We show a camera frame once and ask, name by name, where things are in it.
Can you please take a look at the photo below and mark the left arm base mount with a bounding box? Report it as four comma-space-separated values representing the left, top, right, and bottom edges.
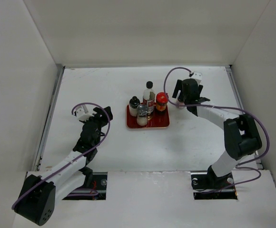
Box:
63, 167, 108, 200

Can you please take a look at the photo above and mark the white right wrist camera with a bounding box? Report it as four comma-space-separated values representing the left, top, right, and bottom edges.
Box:
189, 71, 202, 85

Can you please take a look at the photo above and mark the dark red sauce bottle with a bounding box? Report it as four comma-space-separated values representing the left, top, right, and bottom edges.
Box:
142, 81, 156, 120

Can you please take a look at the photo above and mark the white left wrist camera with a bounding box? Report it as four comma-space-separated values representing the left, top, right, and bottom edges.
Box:
73, 104, 93, 122

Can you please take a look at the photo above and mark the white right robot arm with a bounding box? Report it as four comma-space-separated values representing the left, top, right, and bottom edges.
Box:
172, 78, 262, 188

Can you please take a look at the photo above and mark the red lid white jar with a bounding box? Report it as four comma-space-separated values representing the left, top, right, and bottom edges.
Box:
156, 92, 168, 112

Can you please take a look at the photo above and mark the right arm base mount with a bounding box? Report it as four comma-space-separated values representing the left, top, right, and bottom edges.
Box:
191, 172, 237, 200

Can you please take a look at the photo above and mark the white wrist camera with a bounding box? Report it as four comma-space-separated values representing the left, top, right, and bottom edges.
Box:
189, 71, 202, 85
73, 104, 93, 122

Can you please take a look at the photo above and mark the red lacquer tray gold rim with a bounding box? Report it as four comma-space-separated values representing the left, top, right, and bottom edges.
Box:
126, 105, 170, 129

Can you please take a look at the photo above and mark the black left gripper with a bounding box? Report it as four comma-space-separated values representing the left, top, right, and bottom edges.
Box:
81, 107, 112, 147

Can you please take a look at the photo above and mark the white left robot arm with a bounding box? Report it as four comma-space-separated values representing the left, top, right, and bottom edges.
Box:
11, 103, 113, 226

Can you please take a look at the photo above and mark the black cap clear bottle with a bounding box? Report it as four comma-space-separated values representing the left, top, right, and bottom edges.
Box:
128, 96, 140, 117

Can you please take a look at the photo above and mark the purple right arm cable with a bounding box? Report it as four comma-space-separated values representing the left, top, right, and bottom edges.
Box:
163, 66, 271, 193

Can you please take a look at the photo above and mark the grey lid spice jar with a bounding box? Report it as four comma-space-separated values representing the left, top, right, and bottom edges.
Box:
136, 104, 148, 126

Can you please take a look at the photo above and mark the white lid spice jar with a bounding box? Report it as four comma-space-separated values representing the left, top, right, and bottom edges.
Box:
176, 96, 185, 109

